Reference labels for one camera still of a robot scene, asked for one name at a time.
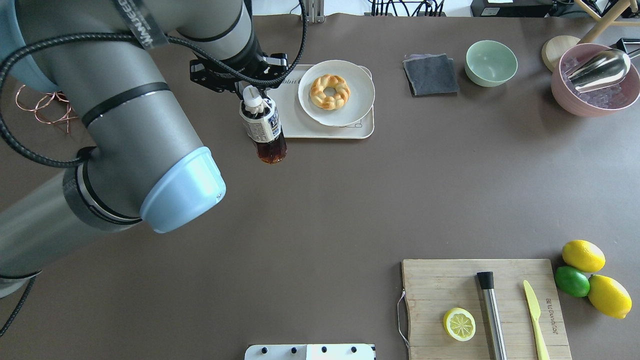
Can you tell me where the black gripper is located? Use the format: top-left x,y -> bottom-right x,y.
189,53 -> 290,93

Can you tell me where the tea bottle white cap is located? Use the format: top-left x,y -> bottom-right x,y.
239,85 -> 287,164

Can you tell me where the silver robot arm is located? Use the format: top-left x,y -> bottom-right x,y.
1,0 -> 299,297

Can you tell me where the cream serving tray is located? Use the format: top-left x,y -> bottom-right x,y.
267,60 -> 375,140

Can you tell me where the white plate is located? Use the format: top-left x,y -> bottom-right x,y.
297,59 -> 376,127

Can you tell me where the dark grey folded cloth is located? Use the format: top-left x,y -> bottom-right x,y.
402,54 -> 460,97

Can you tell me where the mint green bowl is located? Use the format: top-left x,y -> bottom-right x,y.
464,39 -> 519,88

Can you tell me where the bamboo cutting board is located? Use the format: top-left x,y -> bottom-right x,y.
401,258 -> 573,360

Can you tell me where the wooden mug tree stand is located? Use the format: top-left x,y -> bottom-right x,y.
542,0 -> 640,72

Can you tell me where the steel muddler with black tip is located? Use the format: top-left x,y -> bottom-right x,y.
477,271 -> 508,360

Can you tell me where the half lemon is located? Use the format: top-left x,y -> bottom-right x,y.
442,307 -> 476,342

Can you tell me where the pink ice bowl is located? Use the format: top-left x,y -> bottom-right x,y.
551,43 -> 640,117

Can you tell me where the steel ice scoop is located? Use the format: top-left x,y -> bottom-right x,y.
567,48 -> 632,93

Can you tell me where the whole yellow lemon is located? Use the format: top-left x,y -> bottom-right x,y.
561,239 -> 606,273

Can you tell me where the green lime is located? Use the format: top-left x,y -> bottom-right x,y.
554,266 -> 591,297

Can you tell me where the yellow plastic knife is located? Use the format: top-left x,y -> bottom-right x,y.
522,280 -> 551,360

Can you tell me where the braided ring pastry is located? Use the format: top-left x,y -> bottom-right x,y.
309,74 -> 351,111

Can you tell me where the copper wire bottle rack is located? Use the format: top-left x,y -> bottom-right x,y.
14,84 -> 79,135

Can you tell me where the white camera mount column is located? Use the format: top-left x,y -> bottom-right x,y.
244,342 -> 377,360

